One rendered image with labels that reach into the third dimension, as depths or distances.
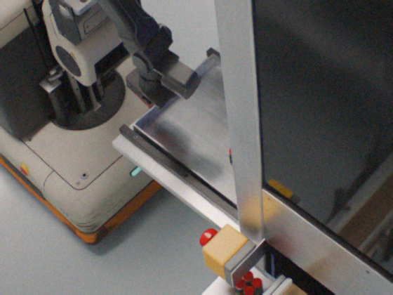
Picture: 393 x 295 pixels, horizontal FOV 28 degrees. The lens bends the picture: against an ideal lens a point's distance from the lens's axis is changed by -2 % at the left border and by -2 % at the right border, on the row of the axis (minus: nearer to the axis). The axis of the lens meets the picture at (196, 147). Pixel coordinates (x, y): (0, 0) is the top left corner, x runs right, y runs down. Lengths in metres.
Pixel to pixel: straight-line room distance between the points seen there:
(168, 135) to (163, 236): 0.92
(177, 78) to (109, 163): 0.97
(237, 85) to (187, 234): 1.56
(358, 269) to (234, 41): 0.44
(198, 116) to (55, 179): 0.81
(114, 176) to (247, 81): 1.42
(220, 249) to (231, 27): 0.55
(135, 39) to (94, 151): 1.08
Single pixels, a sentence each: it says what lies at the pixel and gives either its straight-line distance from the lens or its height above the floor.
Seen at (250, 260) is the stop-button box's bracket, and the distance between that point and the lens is 1.50.
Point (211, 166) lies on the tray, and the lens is 1.75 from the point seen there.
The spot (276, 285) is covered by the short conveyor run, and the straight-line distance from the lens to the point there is 1.55.
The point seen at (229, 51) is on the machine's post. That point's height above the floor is 1.52.
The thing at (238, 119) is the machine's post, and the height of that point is 1.36.
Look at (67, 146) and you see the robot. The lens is 2.58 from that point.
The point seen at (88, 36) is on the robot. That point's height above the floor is 0.81.
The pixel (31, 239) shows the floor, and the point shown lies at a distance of 2.77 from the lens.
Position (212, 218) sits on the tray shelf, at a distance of 1.69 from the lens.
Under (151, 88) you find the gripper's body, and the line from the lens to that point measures 1.68.
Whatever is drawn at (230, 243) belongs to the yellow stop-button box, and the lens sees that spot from 1.49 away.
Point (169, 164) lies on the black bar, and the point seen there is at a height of 0.90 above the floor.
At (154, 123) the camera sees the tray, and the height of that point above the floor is 0.88.
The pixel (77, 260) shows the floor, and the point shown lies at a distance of 2.69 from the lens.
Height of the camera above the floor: 2.36
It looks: 56 degrees down
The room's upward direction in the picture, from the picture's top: 10 degrees counter-clockwise
